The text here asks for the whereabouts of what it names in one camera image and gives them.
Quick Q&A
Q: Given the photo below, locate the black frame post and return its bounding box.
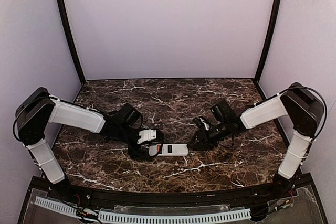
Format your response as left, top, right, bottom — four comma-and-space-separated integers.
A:
257, 0, 286, 71
56, 0, 86, 85

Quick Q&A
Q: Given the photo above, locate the centre white cable duct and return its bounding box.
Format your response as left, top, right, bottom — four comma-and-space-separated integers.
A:
98, 209, 251, 224

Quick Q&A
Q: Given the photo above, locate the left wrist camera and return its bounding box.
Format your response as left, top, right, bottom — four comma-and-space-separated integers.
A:
137, 129, 164, 145

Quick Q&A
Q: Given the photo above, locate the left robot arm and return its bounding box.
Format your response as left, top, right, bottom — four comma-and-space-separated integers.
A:
12, 87, 158, 184

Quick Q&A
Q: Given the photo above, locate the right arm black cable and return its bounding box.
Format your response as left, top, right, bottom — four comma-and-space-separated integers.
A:
288, 83, 328, 151

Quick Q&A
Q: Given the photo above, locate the right black frame post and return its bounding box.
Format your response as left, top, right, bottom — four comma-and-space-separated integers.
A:
257, 0, 286, 71

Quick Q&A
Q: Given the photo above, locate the left black frame post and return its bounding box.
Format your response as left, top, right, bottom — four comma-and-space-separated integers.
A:
56, 0, 86, 85

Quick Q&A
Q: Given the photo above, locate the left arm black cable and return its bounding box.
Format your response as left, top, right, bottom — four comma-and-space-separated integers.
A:
104, 115, 140, 146

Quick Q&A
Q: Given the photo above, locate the black front rail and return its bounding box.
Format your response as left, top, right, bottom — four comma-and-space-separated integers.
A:
58, 184, 278, 208

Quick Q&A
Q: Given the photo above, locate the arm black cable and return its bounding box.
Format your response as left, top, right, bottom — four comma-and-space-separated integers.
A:
104, 115, 140, 146
288, 83, 328, 151

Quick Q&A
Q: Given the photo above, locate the white cable duct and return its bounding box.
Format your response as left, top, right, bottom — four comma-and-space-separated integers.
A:
34, 196, 77, 218
98, 209, 251, 224

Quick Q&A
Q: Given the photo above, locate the left white cable duct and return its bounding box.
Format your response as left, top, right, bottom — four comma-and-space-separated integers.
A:
34, 196, 77, 218

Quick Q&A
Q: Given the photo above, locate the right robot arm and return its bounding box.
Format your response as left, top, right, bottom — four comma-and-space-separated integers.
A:
187, 82, 328, 197

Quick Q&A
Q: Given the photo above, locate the white red remote control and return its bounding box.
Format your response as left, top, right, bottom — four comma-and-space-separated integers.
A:
158, 144, 188, 157

